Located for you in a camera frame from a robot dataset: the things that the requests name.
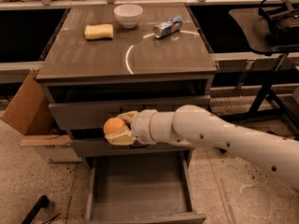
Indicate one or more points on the black tool on floor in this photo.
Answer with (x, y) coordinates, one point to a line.
(42, 202)

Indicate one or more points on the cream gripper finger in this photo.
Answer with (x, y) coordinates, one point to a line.
(128, 117)
(122, 137)

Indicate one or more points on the brown cardboard box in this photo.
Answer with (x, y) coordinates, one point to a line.
(29, 114)

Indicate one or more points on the top grey drawer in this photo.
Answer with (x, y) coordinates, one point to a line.
(88, 115)

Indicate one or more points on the yellow sponge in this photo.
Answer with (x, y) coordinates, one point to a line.
(101, 31)

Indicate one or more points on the bottom grey open drawer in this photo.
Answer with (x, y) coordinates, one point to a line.
(152, 188)

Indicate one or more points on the white ceramic bowl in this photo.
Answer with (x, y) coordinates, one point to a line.
(128, 15)

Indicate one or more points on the black bag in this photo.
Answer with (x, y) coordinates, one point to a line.
(283, 23)

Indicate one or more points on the middle grey drawer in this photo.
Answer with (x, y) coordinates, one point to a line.
(96, 147)

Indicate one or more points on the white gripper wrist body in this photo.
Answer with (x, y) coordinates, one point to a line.
(142, 126)

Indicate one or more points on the grey drawer cabinet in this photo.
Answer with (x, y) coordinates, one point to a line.
(132, 65)

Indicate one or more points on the orange fruit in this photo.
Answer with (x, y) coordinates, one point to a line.
(112, 125)

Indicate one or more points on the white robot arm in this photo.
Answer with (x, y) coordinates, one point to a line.
(193, 126)

